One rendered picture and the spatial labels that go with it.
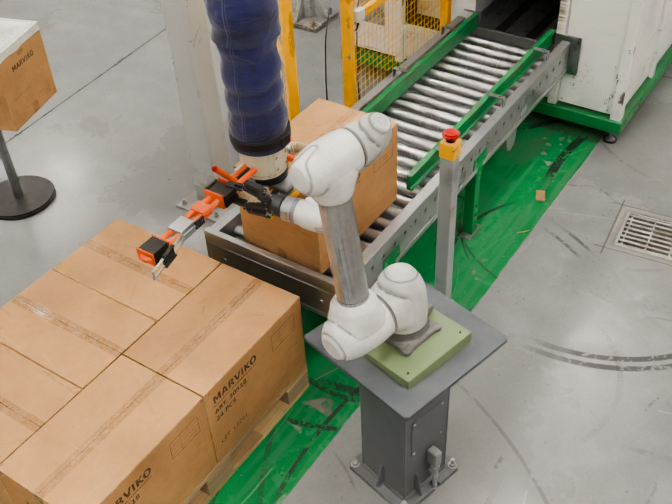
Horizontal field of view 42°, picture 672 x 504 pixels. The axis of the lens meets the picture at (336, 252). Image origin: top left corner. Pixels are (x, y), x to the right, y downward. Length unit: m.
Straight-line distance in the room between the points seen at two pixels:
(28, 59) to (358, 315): 2.59
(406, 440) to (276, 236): 1.00
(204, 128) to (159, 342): 1.51
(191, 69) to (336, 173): 2.13
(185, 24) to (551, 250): 2.12
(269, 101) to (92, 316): 1.14
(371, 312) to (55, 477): 1.18
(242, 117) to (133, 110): 2.82
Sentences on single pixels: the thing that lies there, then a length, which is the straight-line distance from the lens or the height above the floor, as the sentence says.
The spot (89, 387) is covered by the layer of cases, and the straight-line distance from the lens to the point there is 3.30.
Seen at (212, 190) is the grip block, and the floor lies 1.09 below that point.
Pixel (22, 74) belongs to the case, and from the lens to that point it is 4.66.
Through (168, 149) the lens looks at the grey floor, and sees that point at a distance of 5.40.
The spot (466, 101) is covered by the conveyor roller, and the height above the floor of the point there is 0.54.
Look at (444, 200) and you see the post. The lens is 3.63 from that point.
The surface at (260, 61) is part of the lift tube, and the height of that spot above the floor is 1.53.
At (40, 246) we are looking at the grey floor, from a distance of 4.88.
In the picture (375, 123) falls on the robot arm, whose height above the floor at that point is 1.63.
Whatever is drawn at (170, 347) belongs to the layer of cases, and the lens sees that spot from 3.35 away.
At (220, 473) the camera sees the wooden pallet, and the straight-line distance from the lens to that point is 3.52.
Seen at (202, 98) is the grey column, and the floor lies 0.70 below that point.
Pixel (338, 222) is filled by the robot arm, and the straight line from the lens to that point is 2.47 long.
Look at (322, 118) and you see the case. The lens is 3.73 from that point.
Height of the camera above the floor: 2.93
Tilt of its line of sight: 41 degrees down
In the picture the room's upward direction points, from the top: 3 degrees counter-clockwise
